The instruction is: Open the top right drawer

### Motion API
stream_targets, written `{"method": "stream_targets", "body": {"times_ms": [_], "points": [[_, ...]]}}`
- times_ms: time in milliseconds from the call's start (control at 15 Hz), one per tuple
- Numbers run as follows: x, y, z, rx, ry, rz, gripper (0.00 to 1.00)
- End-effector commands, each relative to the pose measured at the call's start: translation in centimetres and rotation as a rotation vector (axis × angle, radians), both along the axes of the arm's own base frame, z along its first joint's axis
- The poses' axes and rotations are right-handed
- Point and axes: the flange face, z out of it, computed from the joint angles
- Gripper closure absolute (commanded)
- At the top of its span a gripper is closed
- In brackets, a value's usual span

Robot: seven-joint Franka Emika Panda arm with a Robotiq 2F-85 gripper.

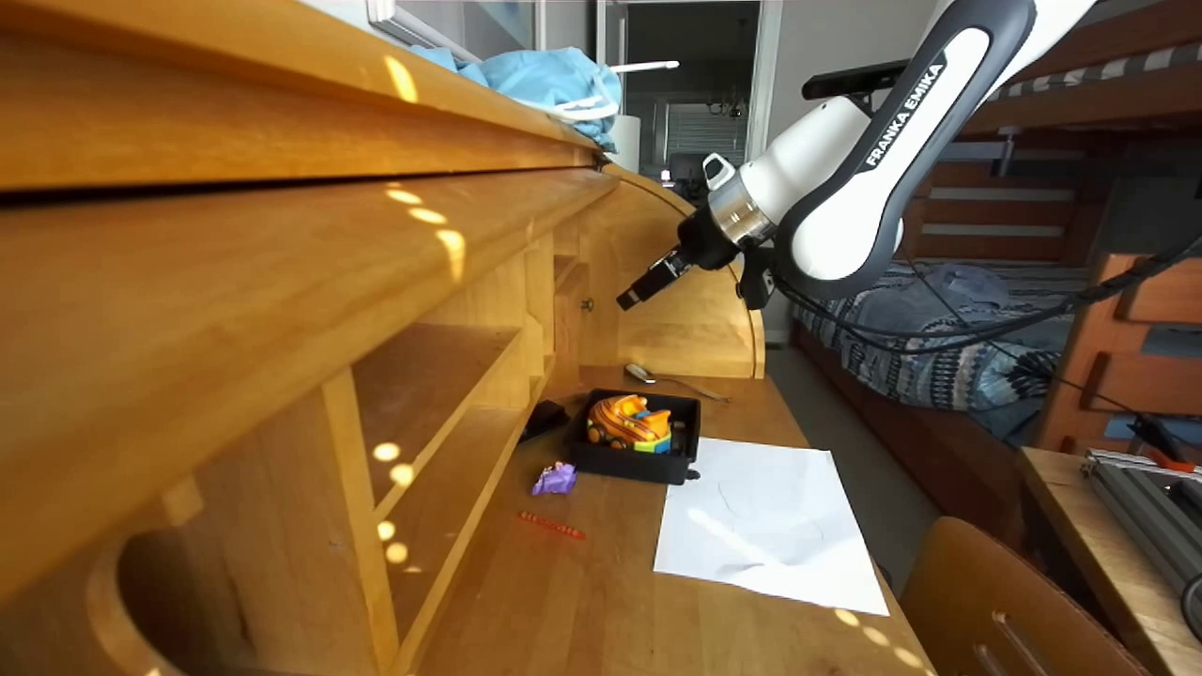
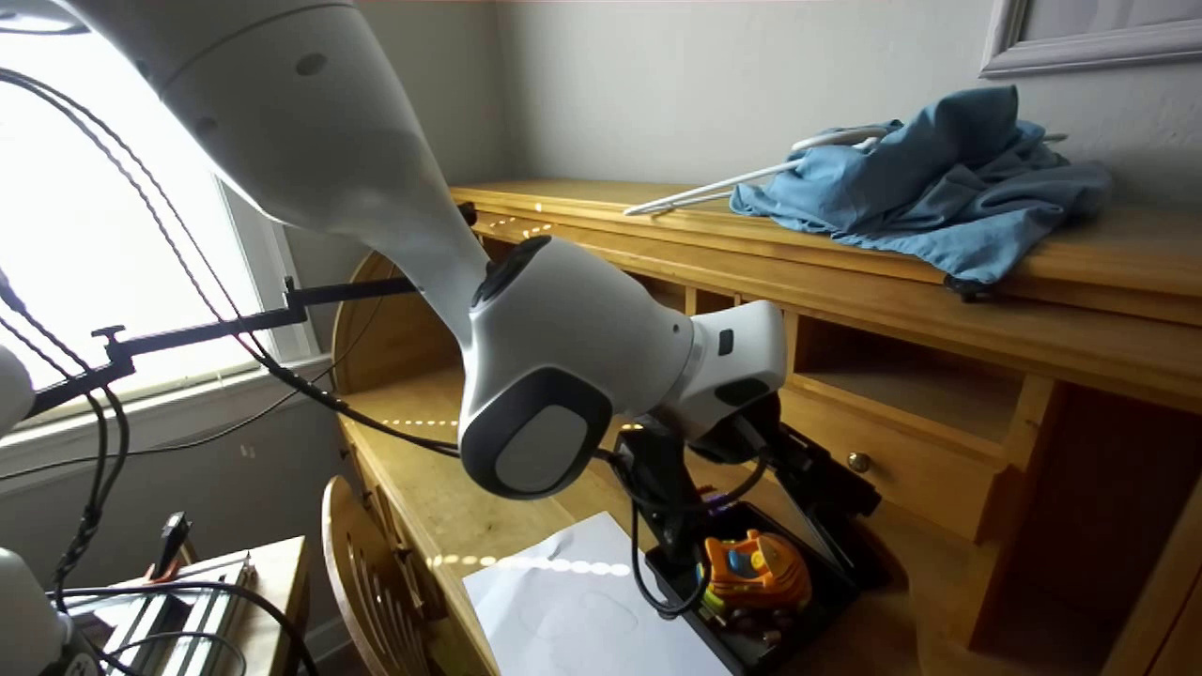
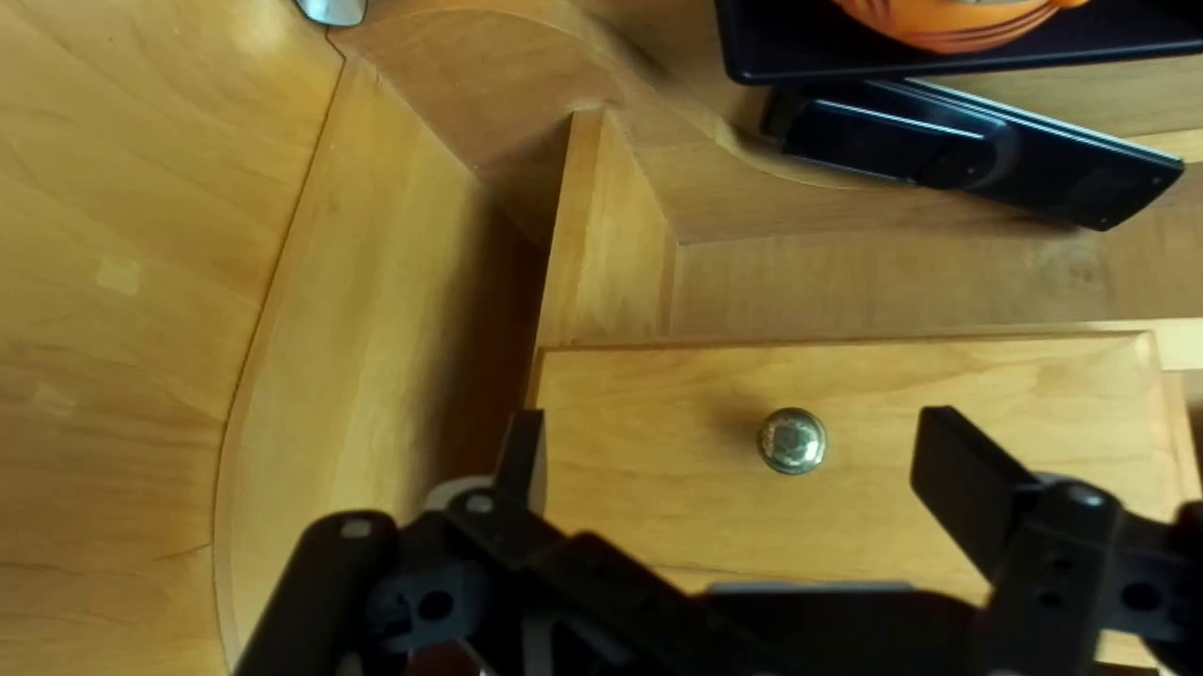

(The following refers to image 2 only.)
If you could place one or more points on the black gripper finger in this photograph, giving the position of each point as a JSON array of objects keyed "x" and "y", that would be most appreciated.
[
  {"x": 830, "y": 450},
  {"x": 821, "y": 492}
]

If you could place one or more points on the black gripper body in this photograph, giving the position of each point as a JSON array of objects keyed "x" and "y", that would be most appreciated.
[{"x": 745, "y": 434}]

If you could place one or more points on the wooden drawer with round knob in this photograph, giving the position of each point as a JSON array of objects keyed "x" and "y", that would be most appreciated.
[{"x": 939, "y": 489}]

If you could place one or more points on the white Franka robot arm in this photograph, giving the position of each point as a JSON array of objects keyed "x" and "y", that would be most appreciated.
[{"x": 314, "y": 114}]

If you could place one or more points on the black tray lid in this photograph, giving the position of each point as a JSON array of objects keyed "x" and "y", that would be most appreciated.
[{"x": 864, "y": 548}]

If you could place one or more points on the small purple toy piece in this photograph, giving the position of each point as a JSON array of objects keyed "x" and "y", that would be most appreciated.
[{"x": 721, "y": 500}]

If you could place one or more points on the orange toy car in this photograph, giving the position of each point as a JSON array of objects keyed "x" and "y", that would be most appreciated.
[{"x": 755, "y": 583}]

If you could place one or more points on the black plastic tray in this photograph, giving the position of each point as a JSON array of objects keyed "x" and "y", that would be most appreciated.
[{"x": 812, "y": 624}]

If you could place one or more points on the thin white stick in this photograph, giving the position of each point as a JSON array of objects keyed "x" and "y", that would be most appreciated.
[{"x": 716, "y": 189}]

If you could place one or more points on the white paper sheet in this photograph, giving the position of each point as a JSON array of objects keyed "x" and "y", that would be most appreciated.
[{"x": 549, "y": 606}]

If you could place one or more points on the blue cloth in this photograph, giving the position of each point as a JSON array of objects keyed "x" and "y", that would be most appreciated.
[{"x": 952, "y": 189}]

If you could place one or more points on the wooden roll-top desk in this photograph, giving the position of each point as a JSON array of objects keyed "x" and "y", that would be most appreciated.
[{"x": 398, "y": 480}]

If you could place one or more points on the wooden chair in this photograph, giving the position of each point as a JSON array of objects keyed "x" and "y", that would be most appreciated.
[{"x": 358, "y": 564}]

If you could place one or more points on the black tripod rod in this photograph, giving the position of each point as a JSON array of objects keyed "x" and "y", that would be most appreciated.
[{"x": 190, "y": 331}]

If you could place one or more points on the red and black hand tool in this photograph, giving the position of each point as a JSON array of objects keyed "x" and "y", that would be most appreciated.
[{"x": 170, "y": 545}]

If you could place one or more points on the white rounded device housing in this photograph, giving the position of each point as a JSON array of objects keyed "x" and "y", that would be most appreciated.
[{"x": 23, "y": 612}]

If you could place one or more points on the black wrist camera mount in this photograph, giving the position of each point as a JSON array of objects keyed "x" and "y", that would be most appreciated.
[{"x": 662, "y": 500}]

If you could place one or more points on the white picture frame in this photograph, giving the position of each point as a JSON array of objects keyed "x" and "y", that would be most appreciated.
[{"x": 1101, "y": 45}]

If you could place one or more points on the aluminium extrusion rail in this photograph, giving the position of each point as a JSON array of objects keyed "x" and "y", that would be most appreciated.
[{"x": 201, "y": 616}]

